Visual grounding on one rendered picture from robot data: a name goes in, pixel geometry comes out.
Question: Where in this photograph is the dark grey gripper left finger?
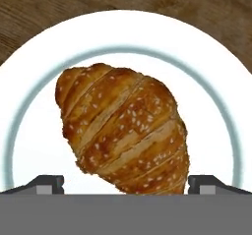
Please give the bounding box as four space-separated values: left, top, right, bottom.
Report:
0 174 65 196

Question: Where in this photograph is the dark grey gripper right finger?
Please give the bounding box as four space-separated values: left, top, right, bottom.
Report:
187 174 252 196

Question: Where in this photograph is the golden brown seeded croissant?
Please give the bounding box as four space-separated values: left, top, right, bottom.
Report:
54 62 191 196

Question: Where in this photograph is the white plate with grey ring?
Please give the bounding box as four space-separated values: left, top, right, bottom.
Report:
0 9 252 196

